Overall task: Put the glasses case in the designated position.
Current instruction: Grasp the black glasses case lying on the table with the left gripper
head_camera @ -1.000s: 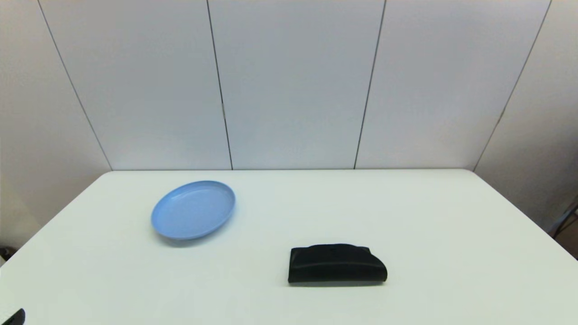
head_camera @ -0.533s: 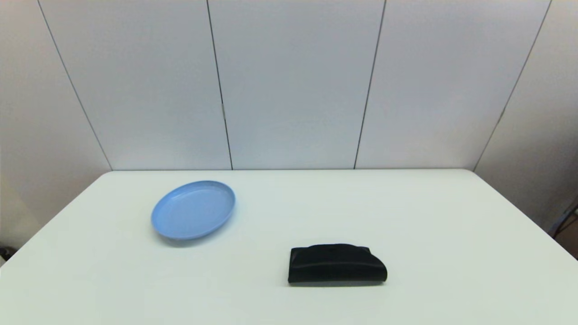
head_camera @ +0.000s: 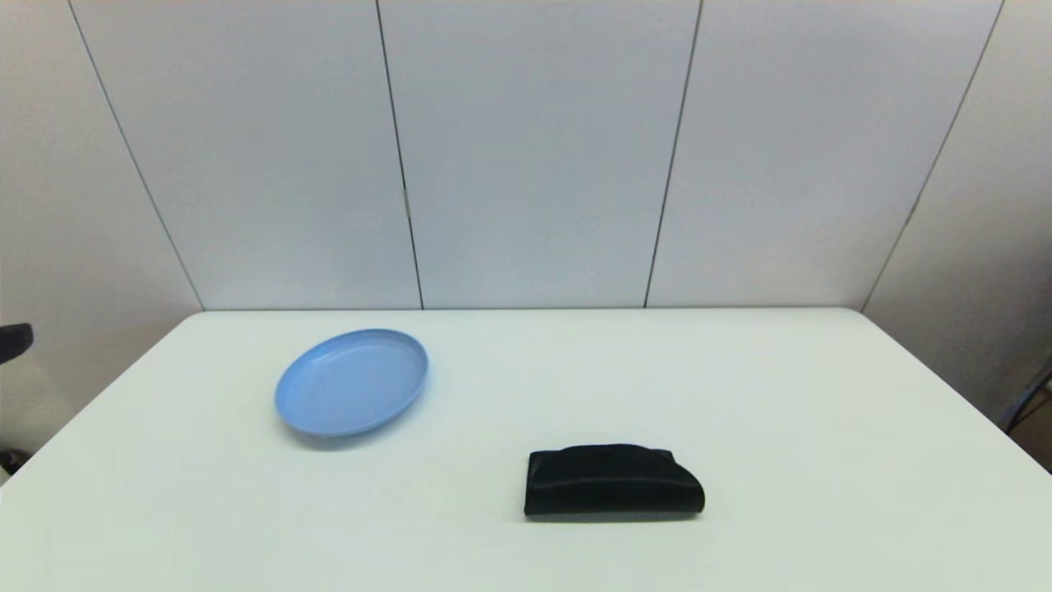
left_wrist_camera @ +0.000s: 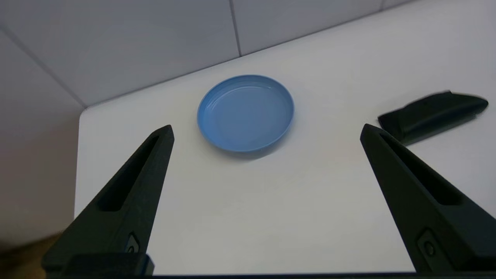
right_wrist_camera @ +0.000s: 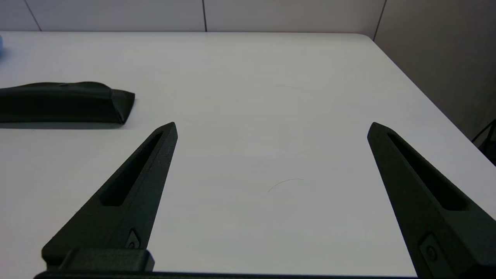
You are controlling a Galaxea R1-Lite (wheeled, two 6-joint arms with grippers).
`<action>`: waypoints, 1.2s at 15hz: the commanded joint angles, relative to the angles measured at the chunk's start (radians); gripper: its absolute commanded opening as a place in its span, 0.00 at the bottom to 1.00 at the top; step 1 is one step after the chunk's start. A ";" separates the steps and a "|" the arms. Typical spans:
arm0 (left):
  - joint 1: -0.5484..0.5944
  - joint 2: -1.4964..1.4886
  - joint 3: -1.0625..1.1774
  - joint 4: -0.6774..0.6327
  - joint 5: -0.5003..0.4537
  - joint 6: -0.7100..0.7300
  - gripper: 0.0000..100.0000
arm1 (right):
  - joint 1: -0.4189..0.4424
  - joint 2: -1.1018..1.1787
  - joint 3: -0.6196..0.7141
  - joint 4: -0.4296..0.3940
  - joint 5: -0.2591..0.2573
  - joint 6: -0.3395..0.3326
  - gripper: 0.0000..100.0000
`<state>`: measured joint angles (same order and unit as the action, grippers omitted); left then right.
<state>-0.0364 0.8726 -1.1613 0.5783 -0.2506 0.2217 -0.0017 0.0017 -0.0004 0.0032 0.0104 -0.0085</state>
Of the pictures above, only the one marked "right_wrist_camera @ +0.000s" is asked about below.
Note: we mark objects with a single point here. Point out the light blue round plate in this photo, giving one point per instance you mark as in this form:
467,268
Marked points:
1,44

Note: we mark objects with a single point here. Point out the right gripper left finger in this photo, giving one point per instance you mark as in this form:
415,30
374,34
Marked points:
128,209

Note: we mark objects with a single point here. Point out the black soft glasses case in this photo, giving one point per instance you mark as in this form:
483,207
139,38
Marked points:
58,102

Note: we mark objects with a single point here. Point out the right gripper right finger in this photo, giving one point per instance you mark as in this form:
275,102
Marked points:
426,209

